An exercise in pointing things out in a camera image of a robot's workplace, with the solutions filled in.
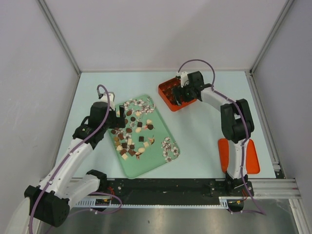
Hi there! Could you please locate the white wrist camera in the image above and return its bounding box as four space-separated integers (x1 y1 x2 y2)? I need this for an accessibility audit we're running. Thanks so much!
99 92 116 111
177 72 189 87

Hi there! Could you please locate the orange box lid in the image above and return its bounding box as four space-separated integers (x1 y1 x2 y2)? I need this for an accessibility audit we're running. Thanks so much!
218 138 260 175

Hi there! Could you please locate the brown square chocolate low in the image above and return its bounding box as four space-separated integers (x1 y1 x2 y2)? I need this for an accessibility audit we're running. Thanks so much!
128 150 136 156

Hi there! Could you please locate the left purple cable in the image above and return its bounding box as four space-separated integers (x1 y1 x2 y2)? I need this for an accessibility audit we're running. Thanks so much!
28 84 122 234

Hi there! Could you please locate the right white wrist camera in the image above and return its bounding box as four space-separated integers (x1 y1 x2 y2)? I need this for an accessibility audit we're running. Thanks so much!
177 72 189 87

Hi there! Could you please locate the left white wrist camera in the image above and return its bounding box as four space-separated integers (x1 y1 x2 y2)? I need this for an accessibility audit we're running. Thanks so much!
99 92 116 111

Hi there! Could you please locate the orange chocolate box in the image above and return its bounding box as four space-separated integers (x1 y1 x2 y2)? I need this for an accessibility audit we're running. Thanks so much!
158 77 196 112

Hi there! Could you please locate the green floral tray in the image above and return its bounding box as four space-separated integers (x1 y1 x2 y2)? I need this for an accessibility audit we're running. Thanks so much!
109 95 180 179

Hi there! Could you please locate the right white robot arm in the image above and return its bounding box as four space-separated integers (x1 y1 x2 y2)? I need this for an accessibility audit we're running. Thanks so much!
172 71 254 196

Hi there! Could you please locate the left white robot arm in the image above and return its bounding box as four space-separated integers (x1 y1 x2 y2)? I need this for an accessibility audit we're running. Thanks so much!
24 101 126 230

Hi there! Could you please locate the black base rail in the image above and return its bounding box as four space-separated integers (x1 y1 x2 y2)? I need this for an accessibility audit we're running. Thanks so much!
97 177 234 206

